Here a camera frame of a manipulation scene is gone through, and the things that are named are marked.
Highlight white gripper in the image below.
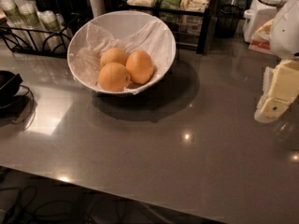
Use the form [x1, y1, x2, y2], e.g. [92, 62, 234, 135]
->
[254, 0, 299, 123]

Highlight orange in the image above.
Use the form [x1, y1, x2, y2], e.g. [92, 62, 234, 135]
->
[98, 63, 131, 91]
[126, 50, 154, 85]
[100, 48, 128, 66]

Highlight clear plastic bowl liner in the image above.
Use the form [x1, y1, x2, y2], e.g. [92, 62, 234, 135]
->
[72, 17, 173, 95]

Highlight white bowl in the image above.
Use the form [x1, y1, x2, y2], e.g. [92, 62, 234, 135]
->
[66, 10, 177, 97]

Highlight red and white card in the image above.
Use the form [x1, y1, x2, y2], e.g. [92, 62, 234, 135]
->
[249, 20, 273, 54]

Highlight white appliance with plates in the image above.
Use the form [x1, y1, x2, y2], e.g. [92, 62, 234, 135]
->
[243, 0, 288, 43]

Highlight black condiment shelf rack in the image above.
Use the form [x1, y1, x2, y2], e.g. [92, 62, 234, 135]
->
[126, 0, 213, 54]

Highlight green tea packets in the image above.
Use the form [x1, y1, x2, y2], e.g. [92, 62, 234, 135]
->
[154, 0, 181, 9]

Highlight white cylinder cup dispenser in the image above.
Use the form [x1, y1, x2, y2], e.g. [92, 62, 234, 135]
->
[85, 0, 107, 19]

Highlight right paper cup stack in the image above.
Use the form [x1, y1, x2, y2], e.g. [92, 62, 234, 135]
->
[39, 10, 64, 54]

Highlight paper cup stack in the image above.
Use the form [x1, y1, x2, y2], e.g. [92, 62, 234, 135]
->
[39, 10, 64, 54]
[0, 0, 23, 28]
[19, 3, 43, 51]

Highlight middle paper cup stack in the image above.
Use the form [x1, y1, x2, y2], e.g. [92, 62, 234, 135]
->
[19, 3, 43, 51]

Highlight black tray on stand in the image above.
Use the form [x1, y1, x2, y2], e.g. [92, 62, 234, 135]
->
[0, 70, 35, 124]

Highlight left paper cup stack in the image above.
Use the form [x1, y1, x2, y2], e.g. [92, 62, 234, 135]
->
[0, 0, 23, 28]

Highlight black wire basket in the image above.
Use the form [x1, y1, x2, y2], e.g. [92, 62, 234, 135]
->
[215, 5, 243, 38]

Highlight black wire cup rack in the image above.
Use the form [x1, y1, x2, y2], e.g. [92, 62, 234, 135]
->
[0, 13, 78, 58]

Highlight black floor cable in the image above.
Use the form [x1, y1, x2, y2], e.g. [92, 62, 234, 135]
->
[0, 185, 94, 224]

